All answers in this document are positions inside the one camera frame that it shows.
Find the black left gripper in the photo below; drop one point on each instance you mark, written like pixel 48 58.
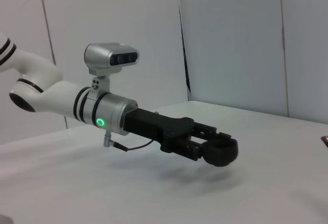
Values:
pixel 153 126

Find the small dark teacup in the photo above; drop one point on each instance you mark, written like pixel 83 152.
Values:
pixel 223 154

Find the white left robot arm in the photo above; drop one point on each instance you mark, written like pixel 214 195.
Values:
pixel 59 98

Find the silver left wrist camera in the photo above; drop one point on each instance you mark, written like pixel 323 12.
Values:
pixel 100 57

